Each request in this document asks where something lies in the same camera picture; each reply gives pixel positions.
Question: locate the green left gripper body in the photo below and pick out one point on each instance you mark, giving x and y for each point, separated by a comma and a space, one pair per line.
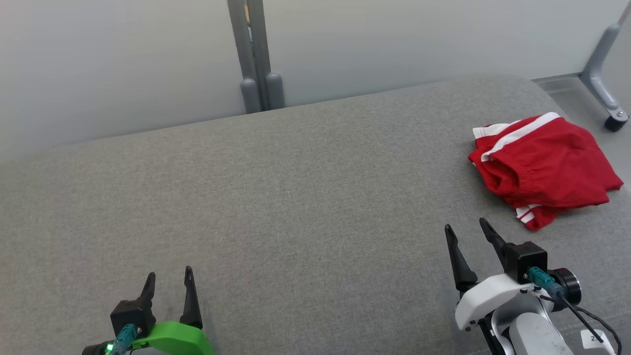
177, 340

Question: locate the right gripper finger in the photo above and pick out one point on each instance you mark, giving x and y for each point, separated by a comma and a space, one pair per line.
495, 241
461, 266

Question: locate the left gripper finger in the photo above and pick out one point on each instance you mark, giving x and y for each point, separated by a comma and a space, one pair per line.
191, 305
148, 293

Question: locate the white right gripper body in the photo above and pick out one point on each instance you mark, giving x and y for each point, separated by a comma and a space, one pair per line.
485, 298

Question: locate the red shorts white stripe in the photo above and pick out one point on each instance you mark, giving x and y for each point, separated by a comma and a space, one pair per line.
547, 162

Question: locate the grey fabric sofa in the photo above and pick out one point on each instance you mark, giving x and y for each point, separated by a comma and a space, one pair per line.
276, 197

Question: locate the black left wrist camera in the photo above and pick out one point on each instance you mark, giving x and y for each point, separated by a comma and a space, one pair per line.
130, 315

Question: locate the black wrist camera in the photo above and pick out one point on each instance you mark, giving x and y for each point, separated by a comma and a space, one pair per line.
130, 315
527, 259

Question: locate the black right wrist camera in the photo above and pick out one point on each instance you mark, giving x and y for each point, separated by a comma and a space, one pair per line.
527, 259

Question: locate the grey wheeled frame leg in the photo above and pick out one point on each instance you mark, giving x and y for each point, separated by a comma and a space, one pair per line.
599, 74

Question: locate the grey partition post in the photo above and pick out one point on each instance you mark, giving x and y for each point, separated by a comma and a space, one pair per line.
256, 59

